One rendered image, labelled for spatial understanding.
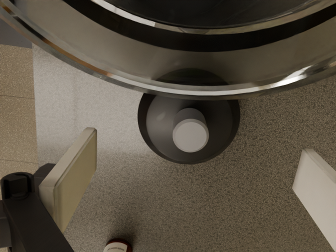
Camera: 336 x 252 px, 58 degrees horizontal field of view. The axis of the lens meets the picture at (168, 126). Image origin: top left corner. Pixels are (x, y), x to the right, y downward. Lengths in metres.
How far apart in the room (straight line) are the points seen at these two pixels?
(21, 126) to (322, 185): 1.36
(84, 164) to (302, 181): 0.13
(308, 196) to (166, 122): 0.13
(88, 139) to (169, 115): 0.10
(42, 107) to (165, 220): 0.18
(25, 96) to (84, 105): 1.11
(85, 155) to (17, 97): 1.26
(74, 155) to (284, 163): 0.23
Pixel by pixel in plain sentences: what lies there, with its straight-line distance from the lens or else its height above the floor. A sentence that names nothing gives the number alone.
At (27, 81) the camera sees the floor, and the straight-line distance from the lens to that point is 1.39.
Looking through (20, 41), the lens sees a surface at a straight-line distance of 1.35.
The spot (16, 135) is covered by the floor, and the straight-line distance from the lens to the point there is 1.49.
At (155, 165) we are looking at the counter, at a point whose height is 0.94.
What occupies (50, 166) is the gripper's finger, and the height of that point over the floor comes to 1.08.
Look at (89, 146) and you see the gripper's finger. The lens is 0.18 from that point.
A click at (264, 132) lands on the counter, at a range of 0.31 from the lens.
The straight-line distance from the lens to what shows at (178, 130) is 0.23.
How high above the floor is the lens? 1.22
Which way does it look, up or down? 70 degrees down
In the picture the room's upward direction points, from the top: 176 degrees counter-clockwise
